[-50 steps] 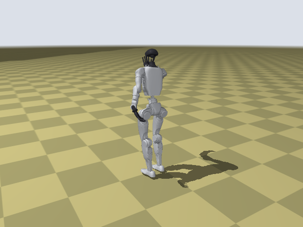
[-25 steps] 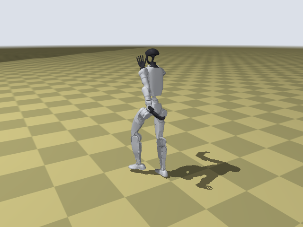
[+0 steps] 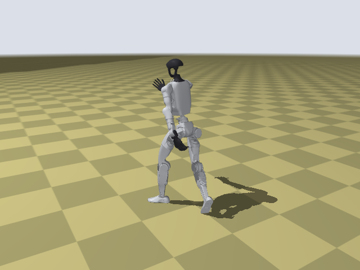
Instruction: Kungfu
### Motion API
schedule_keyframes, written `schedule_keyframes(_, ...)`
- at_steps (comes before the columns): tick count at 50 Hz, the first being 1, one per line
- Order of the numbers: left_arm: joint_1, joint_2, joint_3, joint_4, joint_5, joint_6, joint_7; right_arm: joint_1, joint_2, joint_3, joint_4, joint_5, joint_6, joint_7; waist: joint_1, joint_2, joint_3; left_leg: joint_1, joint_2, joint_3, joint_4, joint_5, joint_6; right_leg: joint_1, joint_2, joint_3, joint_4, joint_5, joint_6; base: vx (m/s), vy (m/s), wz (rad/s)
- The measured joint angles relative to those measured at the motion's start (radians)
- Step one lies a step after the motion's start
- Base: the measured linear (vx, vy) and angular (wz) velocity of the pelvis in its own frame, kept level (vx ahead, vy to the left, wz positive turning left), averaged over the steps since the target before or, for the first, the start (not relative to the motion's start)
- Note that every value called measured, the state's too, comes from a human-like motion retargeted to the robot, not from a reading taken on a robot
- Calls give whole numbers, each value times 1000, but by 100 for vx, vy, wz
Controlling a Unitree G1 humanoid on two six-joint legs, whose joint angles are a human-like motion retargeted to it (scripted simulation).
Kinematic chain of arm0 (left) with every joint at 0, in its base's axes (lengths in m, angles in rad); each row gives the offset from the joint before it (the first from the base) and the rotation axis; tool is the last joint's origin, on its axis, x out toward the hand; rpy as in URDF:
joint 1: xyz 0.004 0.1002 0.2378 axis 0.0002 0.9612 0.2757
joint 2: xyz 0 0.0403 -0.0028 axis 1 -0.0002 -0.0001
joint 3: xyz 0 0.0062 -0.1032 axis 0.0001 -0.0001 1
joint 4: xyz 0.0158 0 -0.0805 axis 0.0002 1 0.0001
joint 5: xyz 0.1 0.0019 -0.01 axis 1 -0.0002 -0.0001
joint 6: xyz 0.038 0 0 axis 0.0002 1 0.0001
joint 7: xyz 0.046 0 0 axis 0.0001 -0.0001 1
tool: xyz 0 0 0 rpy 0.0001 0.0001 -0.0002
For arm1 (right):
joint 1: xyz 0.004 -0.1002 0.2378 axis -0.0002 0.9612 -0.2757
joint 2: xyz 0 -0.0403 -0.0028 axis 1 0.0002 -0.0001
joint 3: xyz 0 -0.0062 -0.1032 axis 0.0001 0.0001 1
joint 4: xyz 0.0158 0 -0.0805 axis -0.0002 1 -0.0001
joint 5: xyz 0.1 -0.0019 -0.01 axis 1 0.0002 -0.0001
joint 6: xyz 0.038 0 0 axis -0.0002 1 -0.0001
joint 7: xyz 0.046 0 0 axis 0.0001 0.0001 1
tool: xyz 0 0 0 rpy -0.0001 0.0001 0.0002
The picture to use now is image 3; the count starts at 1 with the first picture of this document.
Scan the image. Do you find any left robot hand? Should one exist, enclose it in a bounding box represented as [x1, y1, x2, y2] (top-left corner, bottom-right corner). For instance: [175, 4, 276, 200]
[171, 130, 188, 151]

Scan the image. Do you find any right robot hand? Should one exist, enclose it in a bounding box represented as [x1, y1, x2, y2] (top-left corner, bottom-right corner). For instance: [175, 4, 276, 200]
[152, 78, 165, 91]

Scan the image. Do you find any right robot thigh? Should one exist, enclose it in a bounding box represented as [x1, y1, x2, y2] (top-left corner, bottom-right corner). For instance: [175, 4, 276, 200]
[187, 127, 202, 173]

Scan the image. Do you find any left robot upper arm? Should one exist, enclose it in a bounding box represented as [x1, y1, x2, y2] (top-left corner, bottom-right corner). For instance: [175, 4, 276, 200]
[161, 84, 173, 113]

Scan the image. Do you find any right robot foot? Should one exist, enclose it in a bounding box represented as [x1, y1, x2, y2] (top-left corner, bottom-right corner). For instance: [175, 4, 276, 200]
[201, 196, 213, 213]

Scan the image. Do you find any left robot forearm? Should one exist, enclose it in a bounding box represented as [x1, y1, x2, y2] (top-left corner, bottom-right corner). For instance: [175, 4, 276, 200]
[163, 107, 176, 137]

